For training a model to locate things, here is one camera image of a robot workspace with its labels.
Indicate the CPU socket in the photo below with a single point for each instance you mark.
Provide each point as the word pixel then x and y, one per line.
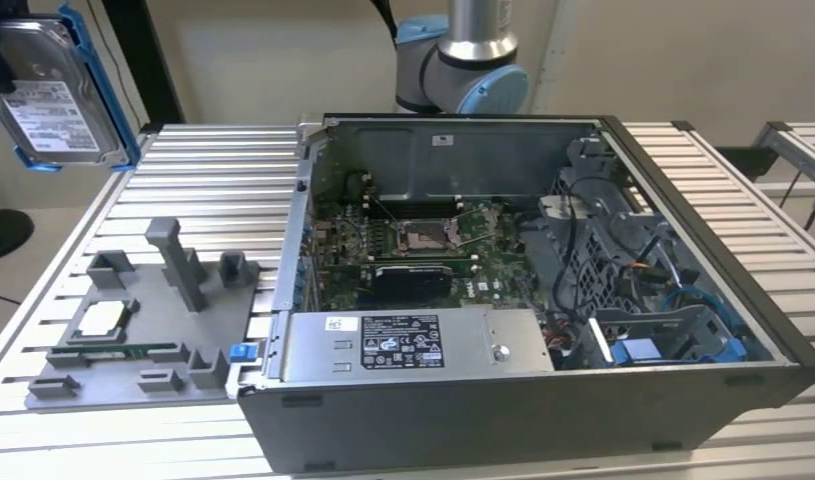
pixel 420 240

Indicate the grey parts rack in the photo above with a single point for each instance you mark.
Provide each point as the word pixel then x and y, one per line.
pixel 160 330

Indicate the grey metal disk bay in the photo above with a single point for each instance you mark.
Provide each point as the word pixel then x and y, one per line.
pixel 601 280

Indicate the CPU with silver top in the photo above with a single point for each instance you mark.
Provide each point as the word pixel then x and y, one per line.
pixel 107 320

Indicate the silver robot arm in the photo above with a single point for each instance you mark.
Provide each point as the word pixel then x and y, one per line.
pixel 476 30

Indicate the green RAM stick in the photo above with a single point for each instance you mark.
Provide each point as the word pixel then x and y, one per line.
pixel 134 350

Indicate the blue plastic bay clip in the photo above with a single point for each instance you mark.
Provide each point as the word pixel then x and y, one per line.
pixel 637 352

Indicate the black round stand base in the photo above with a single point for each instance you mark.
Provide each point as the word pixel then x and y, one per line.
pixel 7 235

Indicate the green motherboard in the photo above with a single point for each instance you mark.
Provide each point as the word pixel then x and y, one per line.
pixel 500 270

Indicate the black graphics card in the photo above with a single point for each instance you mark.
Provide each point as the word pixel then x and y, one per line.
pixel 410 285

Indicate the black PC case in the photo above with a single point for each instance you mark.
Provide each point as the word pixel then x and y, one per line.
pixel 447 425

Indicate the hard disk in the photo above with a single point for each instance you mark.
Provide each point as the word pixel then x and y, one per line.
pixel 53 115

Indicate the black vertical post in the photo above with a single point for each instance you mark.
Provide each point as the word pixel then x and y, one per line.
pixel 147 60

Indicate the silver power supply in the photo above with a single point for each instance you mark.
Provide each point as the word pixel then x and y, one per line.
pixel 414 345

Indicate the white case sticker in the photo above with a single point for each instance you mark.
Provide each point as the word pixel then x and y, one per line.
pixel 443 140

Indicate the blue case latch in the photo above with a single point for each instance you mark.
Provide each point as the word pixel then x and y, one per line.
pixel 240 351

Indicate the metal slat side table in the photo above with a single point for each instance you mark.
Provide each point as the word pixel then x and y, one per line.
pixel 807 145

